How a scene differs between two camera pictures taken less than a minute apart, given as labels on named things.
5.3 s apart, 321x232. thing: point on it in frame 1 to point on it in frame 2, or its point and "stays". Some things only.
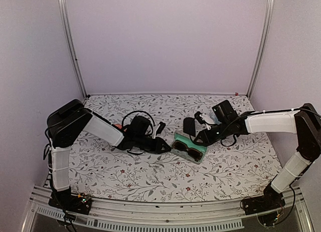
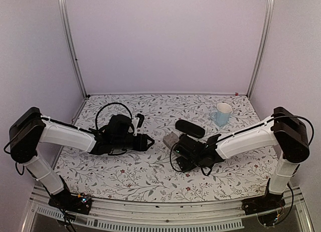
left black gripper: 158,147 to 142,145
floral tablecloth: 211,158 stays
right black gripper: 206,139 to 184,165
